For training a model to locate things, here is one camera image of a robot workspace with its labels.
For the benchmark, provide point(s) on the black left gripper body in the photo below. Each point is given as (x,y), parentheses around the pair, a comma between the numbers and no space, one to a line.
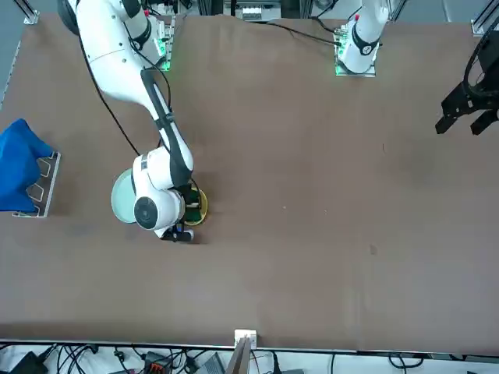
(490,54)

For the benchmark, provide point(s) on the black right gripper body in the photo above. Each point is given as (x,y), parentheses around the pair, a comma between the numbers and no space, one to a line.
(192,200)

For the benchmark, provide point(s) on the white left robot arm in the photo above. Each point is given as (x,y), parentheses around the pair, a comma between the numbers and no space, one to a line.
(362,43)

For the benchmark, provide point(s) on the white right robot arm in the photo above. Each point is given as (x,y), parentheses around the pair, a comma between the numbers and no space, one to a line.
(113,50)

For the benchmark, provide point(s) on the small yellow dish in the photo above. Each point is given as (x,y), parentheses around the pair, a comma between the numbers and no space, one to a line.
(204,206)

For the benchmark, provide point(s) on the pale green round plate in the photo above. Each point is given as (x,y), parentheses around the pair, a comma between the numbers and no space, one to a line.
(121,195)

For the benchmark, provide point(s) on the silver metal rack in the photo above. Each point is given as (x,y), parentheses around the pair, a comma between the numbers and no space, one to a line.
(52,183)

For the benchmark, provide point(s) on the black box with red ports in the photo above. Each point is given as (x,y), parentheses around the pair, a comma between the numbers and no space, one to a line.
(156,366)

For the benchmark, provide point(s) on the blue cloth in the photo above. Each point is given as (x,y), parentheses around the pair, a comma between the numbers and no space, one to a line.
(15,167)

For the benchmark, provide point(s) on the white power strip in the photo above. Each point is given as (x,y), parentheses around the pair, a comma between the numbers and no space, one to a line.
(251,15)

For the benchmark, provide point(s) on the black power adapter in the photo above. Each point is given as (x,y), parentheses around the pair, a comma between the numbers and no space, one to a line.
(27,364)

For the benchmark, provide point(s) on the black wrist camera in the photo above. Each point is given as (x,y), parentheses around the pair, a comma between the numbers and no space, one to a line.
(177,233)

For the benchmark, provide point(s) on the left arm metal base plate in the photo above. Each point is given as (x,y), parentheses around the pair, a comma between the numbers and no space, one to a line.
(352,74)

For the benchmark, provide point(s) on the white post foot bracket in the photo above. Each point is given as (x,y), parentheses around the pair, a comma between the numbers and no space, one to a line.
(251,337)

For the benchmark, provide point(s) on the aluminium camera post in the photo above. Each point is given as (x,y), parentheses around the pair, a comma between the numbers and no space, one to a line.
(238,358)

